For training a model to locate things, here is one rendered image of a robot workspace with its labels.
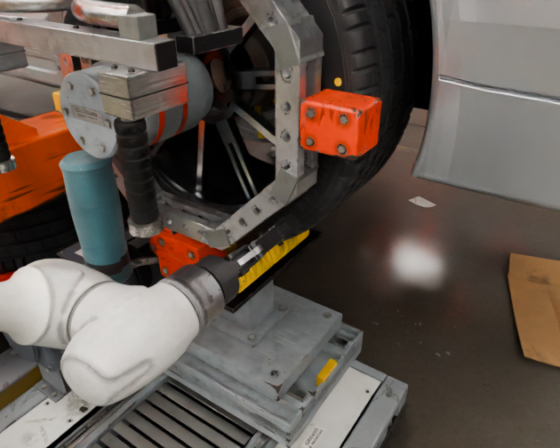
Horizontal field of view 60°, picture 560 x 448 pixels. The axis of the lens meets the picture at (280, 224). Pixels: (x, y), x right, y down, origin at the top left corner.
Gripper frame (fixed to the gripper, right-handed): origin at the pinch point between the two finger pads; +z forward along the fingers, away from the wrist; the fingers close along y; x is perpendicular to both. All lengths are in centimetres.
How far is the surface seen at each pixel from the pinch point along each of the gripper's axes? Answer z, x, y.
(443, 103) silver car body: 9.8, 1.6, 31.2
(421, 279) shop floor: 87, -47, -43
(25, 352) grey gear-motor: -27, 10, -60
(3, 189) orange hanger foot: -15, 42, -49
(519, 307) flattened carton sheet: 89, -69, -19
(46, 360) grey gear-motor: -26, 6, -57
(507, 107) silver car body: 9.9, -3.8, 37.8
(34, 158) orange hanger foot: -6, 45, -45
